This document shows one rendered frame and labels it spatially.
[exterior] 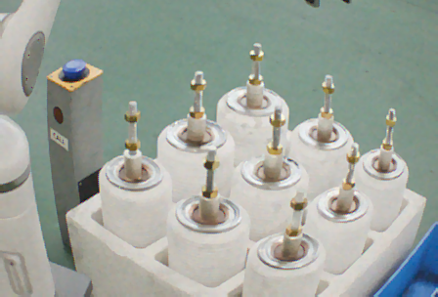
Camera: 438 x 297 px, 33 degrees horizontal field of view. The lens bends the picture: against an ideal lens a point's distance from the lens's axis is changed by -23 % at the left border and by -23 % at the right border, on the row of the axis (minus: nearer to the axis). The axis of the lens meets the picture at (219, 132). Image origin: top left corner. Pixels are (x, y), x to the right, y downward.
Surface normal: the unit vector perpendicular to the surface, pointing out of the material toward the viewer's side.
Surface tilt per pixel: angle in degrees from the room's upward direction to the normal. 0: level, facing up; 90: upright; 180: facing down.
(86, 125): 90
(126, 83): 0
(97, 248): 90
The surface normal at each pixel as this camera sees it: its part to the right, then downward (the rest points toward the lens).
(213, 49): 0.05, -0.85
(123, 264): -0.63, 0.38
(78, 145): 0.77, 0.36
